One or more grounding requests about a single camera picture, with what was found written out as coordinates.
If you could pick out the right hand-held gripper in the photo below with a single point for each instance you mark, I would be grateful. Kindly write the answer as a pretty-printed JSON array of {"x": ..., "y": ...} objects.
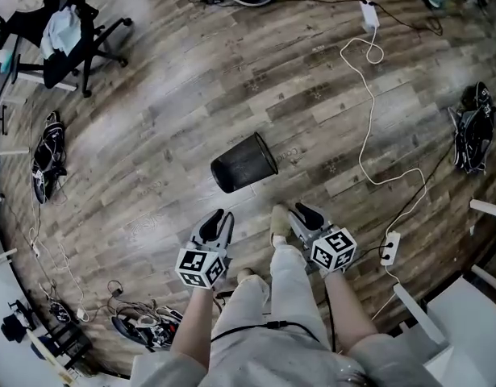
[{"x": 334, "y": 250}]

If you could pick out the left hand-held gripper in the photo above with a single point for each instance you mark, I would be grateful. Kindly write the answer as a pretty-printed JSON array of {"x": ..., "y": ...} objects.
[{"x": 199, "y": 266}]

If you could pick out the black mesh wastebasket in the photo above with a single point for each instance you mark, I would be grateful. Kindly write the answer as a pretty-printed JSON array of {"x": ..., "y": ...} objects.
[{"x": 241, "y": 163}]

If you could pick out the person's right forearm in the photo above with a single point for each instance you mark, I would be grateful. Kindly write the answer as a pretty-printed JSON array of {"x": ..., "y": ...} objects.
[{"x": 348, "y": 313}]

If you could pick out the person's left forearm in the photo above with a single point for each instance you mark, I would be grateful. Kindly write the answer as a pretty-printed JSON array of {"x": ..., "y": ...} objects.
[{"x": 195, "y": 325}]

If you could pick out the person's beige right shoe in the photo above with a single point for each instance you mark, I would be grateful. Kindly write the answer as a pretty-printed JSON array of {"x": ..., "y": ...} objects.
[{"x": 280, "y": 222}]

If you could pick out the person's beige shoe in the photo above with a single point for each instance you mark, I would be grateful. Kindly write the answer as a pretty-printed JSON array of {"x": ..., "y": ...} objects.
[
  {"x": 244, "y": 275},
  {"x": 280, "y": 222}
]

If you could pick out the person's beige left shoe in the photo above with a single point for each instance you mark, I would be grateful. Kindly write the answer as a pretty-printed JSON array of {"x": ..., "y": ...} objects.
[{"x": 244, "y": 275}]

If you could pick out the person's white trousers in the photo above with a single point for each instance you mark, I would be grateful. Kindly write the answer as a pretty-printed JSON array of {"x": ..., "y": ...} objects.
[{"x": 284, "y": 296}]

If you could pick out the white power strip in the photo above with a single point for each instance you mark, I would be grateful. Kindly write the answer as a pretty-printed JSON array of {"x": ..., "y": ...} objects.
[{"x": 391, "y": 247}]

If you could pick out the small black adapter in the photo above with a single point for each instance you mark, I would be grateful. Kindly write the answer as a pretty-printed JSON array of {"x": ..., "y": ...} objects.
[{"x": 116, "y": 289}]

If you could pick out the person's grey shirt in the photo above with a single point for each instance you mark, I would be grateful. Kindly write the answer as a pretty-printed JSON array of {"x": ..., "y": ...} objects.
[{"x": 272, "y": 365}]

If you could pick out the small white charger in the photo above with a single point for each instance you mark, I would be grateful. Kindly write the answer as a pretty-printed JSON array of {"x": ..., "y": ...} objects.
[{"x": 82, "y": 315}]

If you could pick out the black metal rack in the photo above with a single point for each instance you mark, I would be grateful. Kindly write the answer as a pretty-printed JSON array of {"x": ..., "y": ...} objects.
[{"x": 68, "y": 343}]

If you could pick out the white power adapter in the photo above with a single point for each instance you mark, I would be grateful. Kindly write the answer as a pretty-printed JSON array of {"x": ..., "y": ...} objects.
[{"x": 369, "y": 13}]

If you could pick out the black office chair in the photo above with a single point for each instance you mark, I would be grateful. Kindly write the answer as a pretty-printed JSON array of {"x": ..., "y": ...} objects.
[{"x": 66, "y": 65}]

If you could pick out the light blue cloth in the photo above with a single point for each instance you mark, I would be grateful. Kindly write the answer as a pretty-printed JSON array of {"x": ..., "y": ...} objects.
[{"x": 62, "y": 30}]

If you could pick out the white table frame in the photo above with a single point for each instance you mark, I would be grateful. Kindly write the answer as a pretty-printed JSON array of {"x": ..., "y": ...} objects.
[{"x": 465, "y": 321}]

